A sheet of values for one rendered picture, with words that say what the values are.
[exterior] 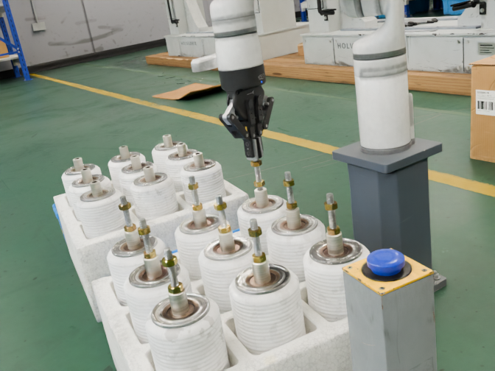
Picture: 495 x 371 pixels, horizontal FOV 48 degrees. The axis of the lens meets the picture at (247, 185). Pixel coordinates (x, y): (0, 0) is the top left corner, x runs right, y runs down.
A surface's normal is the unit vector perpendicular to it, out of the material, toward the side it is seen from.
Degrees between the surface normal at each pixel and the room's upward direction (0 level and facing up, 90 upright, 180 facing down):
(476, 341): 0
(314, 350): 90
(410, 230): 90
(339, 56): 90
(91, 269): 90
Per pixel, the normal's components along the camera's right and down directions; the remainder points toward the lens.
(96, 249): 0.43, 0.26
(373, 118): -0.55, 0.37
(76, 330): -0.15, -0.93
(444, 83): -0.84, 0.30
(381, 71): -0.17, 0.37
